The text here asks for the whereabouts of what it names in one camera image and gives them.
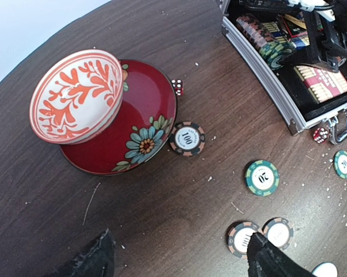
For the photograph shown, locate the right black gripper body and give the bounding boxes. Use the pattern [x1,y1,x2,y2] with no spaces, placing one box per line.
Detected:
[301,12,347,72]

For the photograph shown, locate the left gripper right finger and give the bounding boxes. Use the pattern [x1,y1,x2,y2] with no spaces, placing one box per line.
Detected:
[247,232,314,277]

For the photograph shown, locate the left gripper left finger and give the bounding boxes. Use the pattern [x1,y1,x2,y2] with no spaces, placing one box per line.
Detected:
[51,229,115,276]

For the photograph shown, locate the red playing card box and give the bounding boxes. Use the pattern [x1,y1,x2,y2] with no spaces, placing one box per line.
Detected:
[294,65,347,103]

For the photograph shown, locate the green 20 chip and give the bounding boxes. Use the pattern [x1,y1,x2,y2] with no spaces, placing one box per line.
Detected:
[245,160,280,197]

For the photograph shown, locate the black white chip right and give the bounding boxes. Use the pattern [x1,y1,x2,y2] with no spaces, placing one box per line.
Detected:
[262,217,294,250]

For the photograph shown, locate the black white chip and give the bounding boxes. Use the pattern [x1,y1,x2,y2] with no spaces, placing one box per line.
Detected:
[262,217,294,250]
[227,222,262,259]

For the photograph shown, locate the gold card decks in case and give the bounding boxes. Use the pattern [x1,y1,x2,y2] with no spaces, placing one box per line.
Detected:
[261,14,311,51]

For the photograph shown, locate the black white chip left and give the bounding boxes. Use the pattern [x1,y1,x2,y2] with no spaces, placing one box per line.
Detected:
[227,222,262,259]

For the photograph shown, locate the chip stack left in case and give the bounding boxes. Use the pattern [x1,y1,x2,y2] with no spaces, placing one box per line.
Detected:
[235,13,296,70]

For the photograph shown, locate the white dealer button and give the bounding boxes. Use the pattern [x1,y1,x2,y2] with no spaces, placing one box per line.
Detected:
[312,262,338,277]

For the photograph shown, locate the aluminium poker case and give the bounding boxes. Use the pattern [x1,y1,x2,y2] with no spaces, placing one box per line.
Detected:
[217,1,347,144]

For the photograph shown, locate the red die by case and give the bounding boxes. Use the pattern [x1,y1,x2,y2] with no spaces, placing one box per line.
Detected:
[313,127,329,144]

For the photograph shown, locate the black 100 chip near saucer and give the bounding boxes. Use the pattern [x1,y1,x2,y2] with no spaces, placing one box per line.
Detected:
[169,121,206,157]

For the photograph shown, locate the red floral saucer plate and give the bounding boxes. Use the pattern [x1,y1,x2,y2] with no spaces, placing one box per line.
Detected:
[61,59,178,176]

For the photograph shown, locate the red die near saucer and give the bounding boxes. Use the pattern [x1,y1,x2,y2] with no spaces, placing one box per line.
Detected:
[171,79,183,96]

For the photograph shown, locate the white orange patterned bowl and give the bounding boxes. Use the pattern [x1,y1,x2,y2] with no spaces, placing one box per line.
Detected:
[29,49,125,145]

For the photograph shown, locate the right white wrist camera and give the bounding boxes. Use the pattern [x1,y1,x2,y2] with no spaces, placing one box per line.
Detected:
[287,0,335,22]

